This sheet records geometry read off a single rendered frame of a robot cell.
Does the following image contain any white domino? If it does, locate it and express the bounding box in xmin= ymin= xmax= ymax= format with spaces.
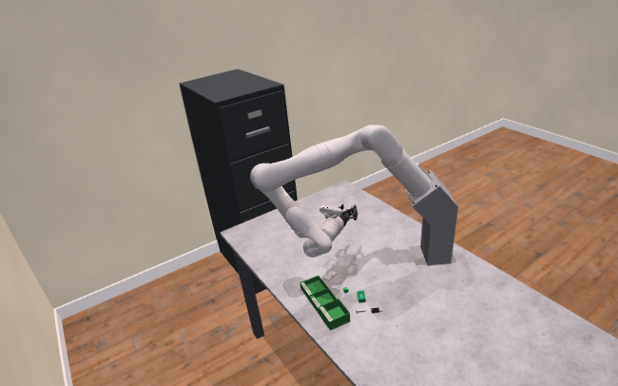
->
xmin=324 ymin=271 xmax=337 ymax=281

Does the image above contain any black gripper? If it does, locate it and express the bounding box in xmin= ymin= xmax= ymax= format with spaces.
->
xmin=338 ymin=203 xmax=357 ymax=226

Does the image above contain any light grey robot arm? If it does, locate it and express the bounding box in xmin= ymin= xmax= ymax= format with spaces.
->
xmin=250 ymin=125 xmax=433 ymax=258

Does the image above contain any green rack of bins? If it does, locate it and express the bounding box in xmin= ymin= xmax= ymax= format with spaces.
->
xmin=300 ymin=276 xmax=351 ymax=331

